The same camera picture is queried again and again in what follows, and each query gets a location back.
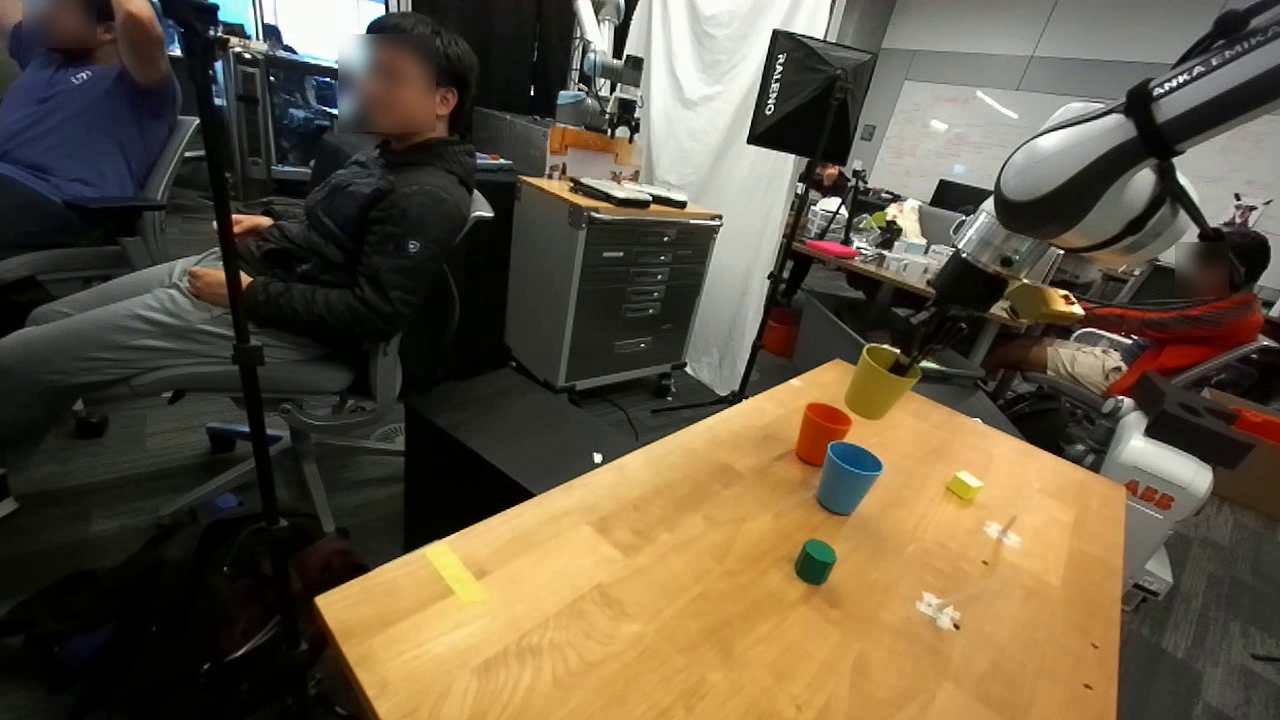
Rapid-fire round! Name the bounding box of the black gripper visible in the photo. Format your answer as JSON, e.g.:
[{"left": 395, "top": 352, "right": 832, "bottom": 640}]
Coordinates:
[{"left": 881, "top": 250, "right": 1022, "bottom": 379}]

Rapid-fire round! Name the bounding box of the yellow plastic cup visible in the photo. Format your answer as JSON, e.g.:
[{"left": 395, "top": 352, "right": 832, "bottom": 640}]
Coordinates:
[{"left": 838, "top": 340, "right": 925, "bottom": 426}]

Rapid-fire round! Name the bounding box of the orange plastic cup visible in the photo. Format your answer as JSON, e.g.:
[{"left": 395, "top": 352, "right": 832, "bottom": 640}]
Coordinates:
[{"left": 792, "top": 399, "right": 854, "bottom": 472}]

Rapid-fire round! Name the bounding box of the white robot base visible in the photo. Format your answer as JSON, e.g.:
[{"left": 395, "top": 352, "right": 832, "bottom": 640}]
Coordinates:
[{"left": 1097, "top": 397, "right": 1221, "bottom": 595}]

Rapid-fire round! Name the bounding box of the blue plastic cup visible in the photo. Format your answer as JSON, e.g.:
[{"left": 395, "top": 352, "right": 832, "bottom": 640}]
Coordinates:
[{"left": 811, "top": 441, "right": 888, "bottom": 522}]

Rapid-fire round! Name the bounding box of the cluttered wooden desk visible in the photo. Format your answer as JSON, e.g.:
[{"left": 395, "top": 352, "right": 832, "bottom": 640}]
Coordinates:
[{"left": 794, "top": 236, "right": 1015, "bottom": 363}]

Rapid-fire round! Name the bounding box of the red bucket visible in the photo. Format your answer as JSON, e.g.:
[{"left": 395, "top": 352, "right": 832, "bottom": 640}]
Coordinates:
[{"left": 760, "top": 304, "right": 804, "bottom": 363}]

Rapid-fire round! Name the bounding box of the black light stand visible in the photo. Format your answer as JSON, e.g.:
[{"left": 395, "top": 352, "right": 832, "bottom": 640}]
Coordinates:
[{"left": 730, "top": 166, "right": 818, "bottom": 403}]

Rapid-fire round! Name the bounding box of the small clear plastic piece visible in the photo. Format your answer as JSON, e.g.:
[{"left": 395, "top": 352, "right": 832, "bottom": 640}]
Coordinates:
[{"left": 981, "top": 511, "right": 1027, "bottom": 555}]

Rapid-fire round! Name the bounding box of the small green block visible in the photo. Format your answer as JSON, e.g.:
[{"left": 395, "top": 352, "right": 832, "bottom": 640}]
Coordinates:
[{"left": 792, "top": 535, "right": 842, "bottom": 589}]

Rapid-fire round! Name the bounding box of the small white crumpled object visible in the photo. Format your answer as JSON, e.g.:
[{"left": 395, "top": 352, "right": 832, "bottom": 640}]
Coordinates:
[{"left": 917, "top": 595, "right": 966, "bottom": 637}]

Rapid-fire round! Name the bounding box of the person in red shirt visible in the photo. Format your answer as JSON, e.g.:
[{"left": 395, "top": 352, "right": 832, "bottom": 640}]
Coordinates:
[{"left": 990, "top": 224, "right": 1273, "bottom": 399}]

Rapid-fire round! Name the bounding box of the black softbox light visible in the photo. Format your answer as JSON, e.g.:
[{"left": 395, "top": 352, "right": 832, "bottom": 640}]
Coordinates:
[{"left": 745, "top": 27, "right": 881, "bottom": 174}]

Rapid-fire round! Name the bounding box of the grey drawer cabinet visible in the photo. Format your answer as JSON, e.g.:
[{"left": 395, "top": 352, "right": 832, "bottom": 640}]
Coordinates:
[{"left": 499, "top": 174, "right": 727, "bottom": 397}]

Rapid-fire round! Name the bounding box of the white curtain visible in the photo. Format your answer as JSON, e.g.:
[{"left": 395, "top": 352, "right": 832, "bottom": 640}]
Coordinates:
[{"left": 624, "top": 0, "right": 842, "bottom": 397}]

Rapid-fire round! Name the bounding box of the black keyboard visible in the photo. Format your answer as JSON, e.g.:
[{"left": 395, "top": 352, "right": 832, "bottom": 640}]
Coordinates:
[{"left": 573, "top": 176, "right": 656, "bottom": 207}]

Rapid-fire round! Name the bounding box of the orange cardboard box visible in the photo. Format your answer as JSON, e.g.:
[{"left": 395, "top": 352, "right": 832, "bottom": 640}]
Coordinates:
[{"left": 539, "top": 119, "right": 644, "bottom": 186}]

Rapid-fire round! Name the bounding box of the yellow tape strip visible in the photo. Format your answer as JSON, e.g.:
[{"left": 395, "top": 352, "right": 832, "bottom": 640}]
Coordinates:
[{"left": 424, "top": 540, "right": 493, "bottom": 610}]

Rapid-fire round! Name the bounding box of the grey office chair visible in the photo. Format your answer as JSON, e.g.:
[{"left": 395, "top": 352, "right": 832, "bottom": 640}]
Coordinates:
[{"left": 197, "top": 192, "right": 505, "bottom": 535}]

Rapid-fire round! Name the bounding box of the person in black jacket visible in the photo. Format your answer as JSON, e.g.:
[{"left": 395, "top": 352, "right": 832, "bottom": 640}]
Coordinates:
[{"left": 0, "top": 14, "right": 483, "bottom": 443}]

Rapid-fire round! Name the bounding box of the black tripod pole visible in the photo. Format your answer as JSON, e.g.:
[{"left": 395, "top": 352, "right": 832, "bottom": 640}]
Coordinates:
[{"left": 162, "top": 0, "right": 302, "bottom": 535}]

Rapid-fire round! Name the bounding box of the person in blue shirt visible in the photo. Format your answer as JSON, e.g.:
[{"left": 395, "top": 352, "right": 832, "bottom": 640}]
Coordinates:
[{"left": 0, "top": 0, "right": 182, "bottom": 218}]

